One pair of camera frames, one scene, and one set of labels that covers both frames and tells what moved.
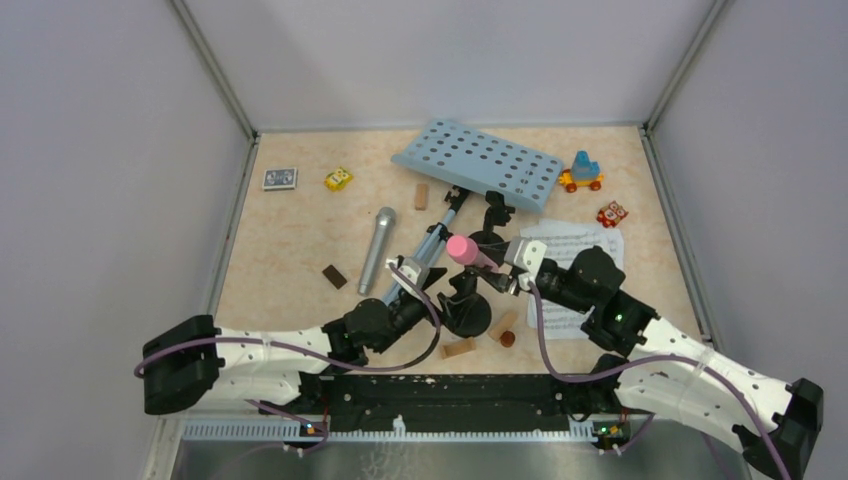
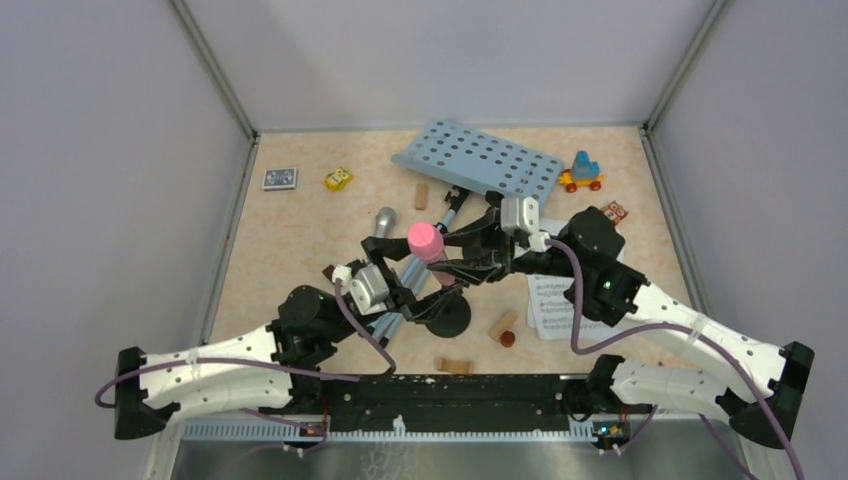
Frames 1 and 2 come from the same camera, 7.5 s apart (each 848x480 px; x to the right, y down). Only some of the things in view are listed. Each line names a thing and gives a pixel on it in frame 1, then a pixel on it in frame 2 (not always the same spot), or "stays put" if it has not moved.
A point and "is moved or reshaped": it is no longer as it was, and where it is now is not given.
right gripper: [501, 281] to [477, 232]
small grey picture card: [279, 179] stays put
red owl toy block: [611, 215] stays put
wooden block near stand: [503, 325] stays put
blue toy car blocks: [583, 172] stays put
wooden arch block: [452, 348] to [457, 367]
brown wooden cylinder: [507, 339] stays put
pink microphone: [463, 250] is moved or reshaped
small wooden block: [421, 197] stays put
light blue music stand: [500, 168] stays put
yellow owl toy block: [336, 180] stays put
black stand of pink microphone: [468, 314] is moved or reshaped
